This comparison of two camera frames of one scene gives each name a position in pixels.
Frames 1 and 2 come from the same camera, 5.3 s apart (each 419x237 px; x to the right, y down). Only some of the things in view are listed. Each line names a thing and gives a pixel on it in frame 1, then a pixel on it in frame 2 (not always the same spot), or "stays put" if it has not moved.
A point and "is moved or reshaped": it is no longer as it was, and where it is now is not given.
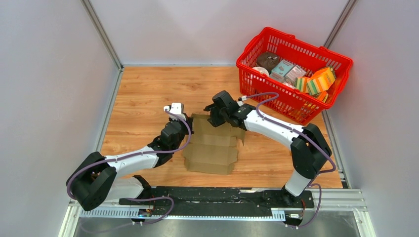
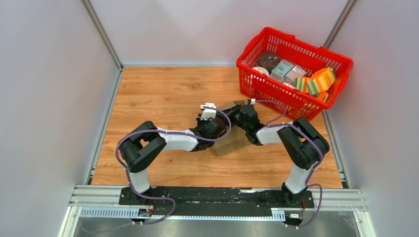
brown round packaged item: x=268 y=60 stays put
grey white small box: x=295 y=72 stays put
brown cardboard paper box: x=211 y=149 is moved or reshaped
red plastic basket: x=307 y=77 stays put
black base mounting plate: x=219 y=202 stays put
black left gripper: x=184 y=122 → x=199 y=122
